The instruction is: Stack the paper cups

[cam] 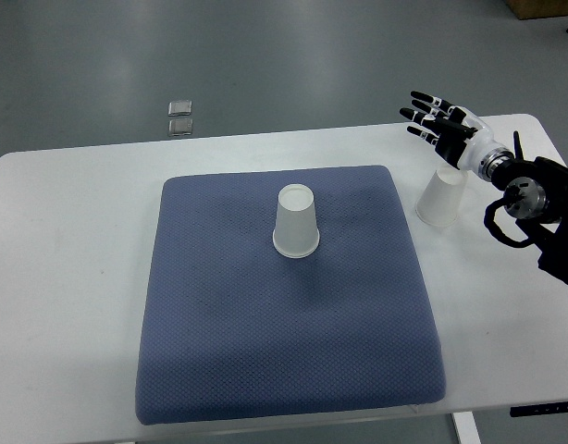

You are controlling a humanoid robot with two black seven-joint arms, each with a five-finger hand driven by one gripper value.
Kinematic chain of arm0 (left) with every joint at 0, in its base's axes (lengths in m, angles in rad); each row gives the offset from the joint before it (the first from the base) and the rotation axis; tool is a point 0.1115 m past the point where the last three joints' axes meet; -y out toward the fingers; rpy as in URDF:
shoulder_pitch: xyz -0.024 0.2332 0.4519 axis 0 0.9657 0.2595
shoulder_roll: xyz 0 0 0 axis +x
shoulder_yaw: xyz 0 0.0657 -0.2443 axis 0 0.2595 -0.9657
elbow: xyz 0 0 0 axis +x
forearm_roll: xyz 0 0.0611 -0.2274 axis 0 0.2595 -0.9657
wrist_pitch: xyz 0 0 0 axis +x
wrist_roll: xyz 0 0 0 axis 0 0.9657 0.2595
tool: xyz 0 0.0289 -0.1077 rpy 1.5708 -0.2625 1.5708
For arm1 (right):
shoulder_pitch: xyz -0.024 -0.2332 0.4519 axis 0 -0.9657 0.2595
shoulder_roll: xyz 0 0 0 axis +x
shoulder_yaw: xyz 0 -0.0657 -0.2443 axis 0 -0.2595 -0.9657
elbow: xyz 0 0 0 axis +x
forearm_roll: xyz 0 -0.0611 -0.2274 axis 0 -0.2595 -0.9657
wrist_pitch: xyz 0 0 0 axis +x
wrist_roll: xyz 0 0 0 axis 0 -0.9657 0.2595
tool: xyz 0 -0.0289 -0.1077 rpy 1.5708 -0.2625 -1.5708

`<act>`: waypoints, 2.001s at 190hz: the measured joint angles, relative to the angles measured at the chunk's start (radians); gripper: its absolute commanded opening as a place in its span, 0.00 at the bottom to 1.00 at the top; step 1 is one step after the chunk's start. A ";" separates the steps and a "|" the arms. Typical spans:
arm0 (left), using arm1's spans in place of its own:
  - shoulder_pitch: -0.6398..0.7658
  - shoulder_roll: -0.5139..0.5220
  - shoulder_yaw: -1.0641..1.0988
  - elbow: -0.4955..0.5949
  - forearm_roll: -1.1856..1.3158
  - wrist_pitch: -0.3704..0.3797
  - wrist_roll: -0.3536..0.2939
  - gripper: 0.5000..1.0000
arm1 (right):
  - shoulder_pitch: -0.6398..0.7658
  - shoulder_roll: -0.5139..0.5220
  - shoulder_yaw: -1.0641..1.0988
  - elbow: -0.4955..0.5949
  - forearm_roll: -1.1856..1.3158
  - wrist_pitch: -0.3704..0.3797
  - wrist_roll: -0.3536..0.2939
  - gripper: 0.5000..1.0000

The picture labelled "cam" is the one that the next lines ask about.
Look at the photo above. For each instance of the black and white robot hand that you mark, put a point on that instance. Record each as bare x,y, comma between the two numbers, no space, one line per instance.
459,137

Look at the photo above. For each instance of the white paper cup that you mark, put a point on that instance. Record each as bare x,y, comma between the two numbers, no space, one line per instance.
438,206
296,234

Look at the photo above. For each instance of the brown cardboard box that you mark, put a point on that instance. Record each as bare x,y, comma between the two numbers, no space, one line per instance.
538,9

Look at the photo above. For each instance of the lower metal floor plate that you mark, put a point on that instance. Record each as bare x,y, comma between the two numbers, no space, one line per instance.
178,127

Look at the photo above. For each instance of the metal floor plate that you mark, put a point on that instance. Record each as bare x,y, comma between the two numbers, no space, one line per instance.
179,108
178,127

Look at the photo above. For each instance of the upper metal floor plate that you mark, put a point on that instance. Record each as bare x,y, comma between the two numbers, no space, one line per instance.
179,108

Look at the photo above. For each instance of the black table control panel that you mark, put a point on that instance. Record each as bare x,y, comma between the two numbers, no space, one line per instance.
539,409

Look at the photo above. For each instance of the white table leg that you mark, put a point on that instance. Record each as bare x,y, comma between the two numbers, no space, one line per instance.
465,428

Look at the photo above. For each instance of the blue mesh cushion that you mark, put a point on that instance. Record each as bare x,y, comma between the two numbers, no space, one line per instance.
233,329

